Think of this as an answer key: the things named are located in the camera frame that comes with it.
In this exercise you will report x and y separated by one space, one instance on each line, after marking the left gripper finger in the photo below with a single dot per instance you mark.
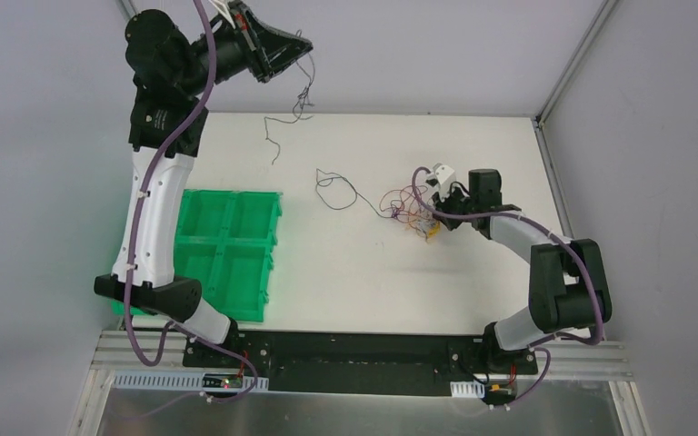
268 38
276 62

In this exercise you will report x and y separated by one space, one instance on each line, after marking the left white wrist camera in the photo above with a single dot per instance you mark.
223 9

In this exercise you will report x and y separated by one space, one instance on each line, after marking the left white cable duct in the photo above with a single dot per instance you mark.
214 382

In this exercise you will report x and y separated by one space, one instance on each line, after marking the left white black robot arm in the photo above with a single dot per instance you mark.
174 78

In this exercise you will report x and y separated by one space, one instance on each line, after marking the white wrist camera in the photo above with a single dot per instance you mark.
440 178
223 9

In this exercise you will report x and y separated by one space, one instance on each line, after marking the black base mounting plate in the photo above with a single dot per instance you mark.
375 363

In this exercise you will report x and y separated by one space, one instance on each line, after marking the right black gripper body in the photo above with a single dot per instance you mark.
453 200

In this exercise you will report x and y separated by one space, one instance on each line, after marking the green plastic compartment bin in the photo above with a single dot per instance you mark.
208 246

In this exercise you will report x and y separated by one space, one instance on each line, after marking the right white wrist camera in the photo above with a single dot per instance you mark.
440 178

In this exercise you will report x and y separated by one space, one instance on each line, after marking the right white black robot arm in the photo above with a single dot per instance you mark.
568 295

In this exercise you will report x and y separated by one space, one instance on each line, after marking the white cable duct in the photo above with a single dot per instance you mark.
214 382
467 389

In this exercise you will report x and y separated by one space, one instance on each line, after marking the right white cable duct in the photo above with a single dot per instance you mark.
467 389

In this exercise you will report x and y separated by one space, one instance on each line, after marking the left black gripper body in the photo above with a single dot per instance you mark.
255 51

